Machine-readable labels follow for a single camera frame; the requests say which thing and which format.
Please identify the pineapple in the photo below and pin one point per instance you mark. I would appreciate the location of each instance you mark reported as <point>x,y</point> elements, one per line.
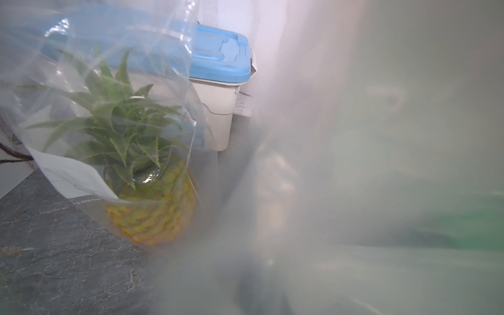
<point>125,158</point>

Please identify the blue lid storage box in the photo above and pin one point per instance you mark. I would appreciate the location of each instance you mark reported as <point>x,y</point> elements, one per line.
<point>222,60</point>

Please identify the zip-top bag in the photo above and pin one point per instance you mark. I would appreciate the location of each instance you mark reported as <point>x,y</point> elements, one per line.
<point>371,178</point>
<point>28,56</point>

